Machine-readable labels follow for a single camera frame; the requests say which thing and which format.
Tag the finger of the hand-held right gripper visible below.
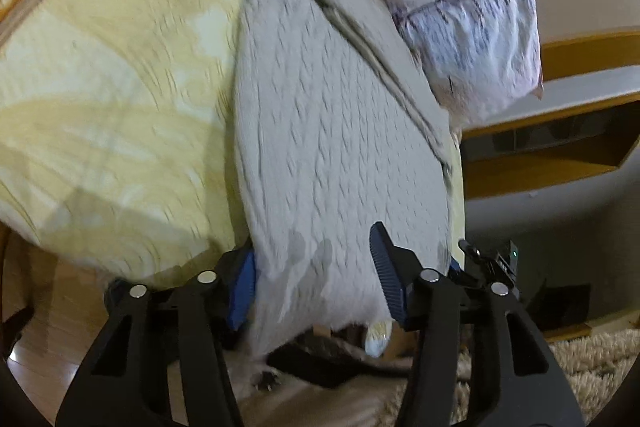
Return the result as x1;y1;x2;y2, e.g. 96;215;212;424
447;239;482;282

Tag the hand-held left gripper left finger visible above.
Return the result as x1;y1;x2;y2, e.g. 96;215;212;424
55;249;259;427

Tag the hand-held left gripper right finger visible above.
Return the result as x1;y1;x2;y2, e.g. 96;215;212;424
369;222;587;427

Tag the grey cable-knit sweater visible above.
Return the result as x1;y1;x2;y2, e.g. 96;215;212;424
225;0;466;358

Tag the black box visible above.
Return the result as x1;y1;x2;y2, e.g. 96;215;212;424
526;284;594;332

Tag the dark cloth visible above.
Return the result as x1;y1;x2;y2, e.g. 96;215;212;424
267;326;418;390

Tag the wooden shelf unit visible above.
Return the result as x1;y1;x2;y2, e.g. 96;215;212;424
459;27;640;202

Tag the beige shaggy carpet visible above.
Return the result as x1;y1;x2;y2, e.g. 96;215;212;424
375;327;640;427

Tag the yellow patterned bed sheet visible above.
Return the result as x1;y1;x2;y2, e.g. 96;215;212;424
0;0;467;295

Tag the white printed ruffled pillow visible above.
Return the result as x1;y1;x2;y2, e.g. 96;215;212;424
277;0;546;128

